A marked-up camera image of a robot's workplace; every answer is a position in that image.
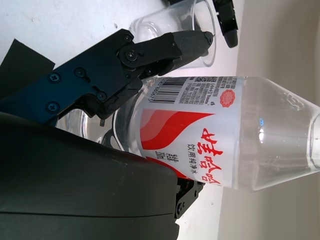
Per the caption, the black tape rectangle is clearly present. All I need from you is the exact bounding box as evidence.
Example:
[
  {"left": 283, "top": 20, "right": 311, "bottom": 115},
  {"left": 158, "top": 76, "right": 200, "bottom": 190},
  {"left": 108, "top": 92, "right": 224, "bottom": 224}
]
[{"left": 0, "top": 38, "right": 56, "bottom": 100}]

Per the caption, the clear red-labelled water bottle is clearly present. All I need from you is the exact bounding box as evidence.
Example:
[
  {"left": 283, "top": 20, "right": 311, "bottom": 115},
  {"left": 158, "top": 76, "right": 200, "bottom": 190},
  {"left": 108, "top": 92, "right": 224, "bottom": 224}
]
[{"left": 54, "top": 74, "right": 320, "bottom": 194}]

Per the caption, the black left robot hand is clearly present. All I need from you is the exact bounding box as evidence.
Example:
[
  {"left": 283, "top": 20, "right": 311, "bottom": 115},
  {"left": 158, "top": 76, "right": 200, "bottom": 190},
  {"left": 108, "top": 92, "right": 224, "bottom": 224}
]
[{"left": 163, "top": 0, "right": 239, "bottom": 49}]

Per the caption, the clear plastic cup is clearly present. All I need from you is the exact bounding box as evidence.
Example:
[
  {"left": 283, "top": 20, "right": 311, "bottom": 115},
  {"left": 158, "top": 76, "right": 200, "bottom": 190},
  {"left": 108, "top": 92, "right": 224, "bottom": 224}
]
[{"left": 128, "top": 0, "right": 217, "bottom": 69}]

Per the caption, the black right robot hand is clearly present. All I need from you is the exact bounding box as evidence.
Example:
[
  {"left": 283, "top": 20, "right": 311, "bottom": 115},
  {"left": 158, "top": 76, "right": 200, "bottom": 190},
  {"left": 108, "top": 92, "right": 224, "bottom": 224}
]
[{"left": 0, "top": 28, "right": 216, "bottom": 240}]

